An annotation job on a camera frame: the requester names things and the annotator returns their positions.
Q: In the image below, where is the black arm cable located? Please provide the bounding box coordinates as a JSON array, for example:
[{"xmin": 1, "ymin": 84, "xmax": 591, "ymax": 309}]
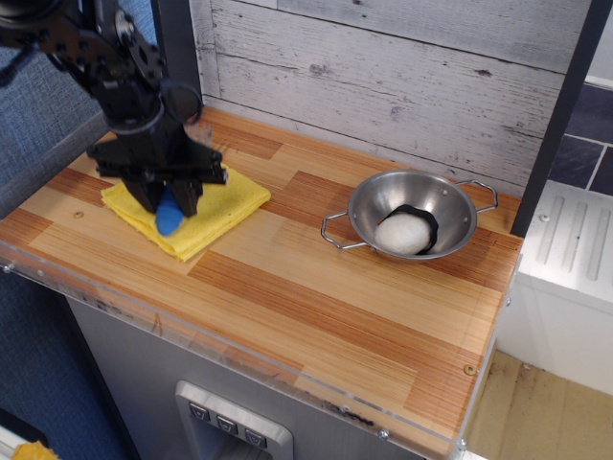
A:
[{"xmin": 160, "ymin": 79, "xmax": 205, "ymax": 126}]

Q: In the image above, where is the silver metal bowl with handles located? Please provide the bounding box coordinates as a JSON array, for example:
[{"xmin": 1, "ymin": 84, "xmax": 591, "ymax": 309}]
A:
[{"xmin": 321, "ymin": 170, "xmax": 499, "ymax": 263}]

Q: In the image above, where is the dark grey post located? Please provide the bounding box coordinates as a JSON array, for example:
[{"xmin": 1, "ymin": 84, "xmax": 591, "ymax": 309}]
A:
[
  {"xmin": 511, "ymin": 0, "xmax": 612, "ymax": 238},
  {"xmin": 150, "ymin": 0, "xmax": 201, "ymax": 118}
]

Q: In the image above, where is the dark grey right post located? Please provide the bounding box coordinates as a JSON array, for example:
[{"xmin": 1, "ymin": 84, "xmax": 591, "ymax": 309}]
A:
[{"xmin": 511, "ymin": 0, "xmax": 612, "ymax": 238}]

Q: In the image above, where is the yellow folded cloth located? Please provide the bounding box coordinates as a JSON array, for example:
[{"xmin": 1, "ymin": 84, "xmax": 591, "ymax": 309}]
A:
[{"xmin": 102, "ymin": 169, "xmax": 271, "ymax": 262}]

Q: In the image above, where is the white grooved appliance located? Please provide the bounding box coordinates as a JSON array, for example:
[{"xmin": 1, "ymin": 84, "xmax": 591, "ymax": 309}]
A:
[{"xmin": 497, "ymin": 181, "xmax": 612, "ymax": 394}]

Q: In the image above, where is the clear acrylic edge guard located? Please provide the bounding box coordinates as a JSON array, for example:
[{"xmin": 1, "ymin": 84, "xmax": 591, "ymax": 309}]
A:
[{"xmin": 1, "ymin": 229, "xmax": 519, "ymax": 459}]

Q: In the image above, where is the silver toy dispenser panel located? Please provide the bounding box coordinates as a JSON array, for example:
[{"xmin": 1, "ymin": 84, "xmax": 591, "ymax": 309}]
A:
[{"xmin": 175, "ymin": 380, "xmax": 294, "ymax": 459}]

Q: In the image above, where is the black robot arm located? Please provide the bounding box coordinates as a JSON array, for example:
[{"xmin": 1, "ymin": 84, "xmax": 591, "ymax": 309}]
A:
[{"xmin": 1, "ymin": 1, "xmax": 228, "ymax": 218}]

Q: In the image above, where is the white egg-shaped object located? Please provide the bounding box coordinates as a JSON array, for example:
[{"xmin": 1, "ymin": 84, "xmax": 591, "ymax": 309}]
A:
[{"xmin": 375, "ymin": 213, "xmax": 431, "ymax": 255}]

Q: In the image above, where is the yellow object at corner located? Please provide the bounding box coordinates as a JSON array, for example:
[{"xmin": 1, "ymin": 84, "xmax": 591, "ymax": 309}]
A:
[{"xmin": 11, "ymin": 442, "xmax": 59, "ymax": 460}]

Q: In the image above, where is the black ring in bowl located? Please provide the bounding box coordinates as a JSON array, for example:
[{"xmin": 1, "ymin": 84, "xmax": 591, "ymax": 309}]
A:
[{"xmin": 378, "ymin": 203, "xmax": 441, "ymax": 256}]

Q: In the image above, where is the blue handled metal fork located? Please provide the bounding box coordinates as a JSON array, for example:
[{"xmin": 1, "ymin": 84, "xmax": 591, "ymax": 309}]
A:
[{"xmin": 155, "ymin": 124, "xmax": 212, "ymax": 237}]

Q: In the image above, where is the dark grey left post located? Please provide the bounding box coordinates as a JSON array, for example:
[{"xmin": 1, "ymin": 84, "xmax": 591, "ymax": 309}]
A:
[{"xmin": 150, "ymin": 0, "xmax": 201, "ymax": 118}]

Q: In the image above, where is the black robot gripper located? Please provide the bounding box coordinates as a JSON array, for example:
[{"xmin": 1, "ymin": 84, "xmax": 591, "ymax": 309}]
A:
[{"xmin": 87, "ymin": 112, "xmax": 227, "ymax": 217}]

